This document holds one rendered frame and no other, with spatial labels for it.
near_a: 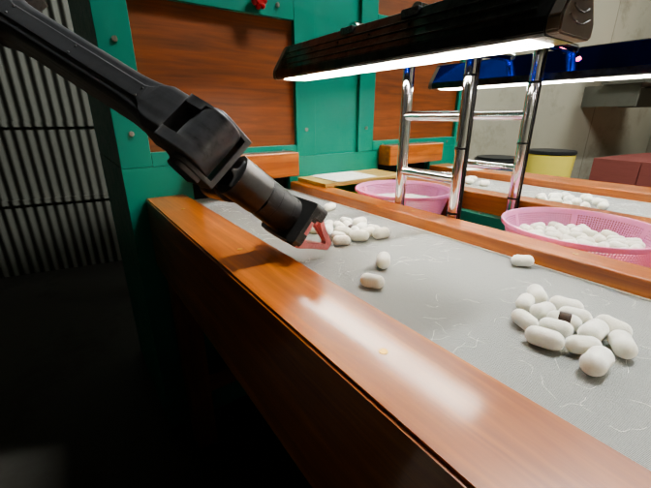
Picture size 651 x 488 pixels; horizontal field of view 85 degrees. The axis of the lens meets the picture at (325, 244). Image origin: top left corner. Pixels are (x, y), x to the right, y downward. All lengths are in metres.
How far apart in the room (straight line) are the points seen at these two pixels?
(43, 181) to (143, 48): 1.89
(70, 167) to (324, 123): 1.91
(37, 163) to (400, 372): 2.64
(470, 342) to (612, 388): 0.12
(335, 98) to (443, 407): 1.07
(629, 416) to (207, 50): 1.03
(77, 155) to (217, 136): 2.34
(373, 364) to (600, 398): 0.19
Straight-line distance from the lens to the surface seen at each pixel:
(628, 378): 0.43
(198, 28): 1.06
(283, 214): 0.49
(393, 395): 0.29
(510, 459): 0.27
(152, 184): 1.00
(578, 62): 1.09
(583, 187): 1.33
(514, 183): 0.98
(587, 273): 0.62
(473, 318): 0.45
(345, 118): 1.27
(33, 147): 2.79
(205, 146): 0.44
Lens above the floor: 0.96
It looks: 20 degrees down
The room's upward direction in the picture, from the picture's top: straight up
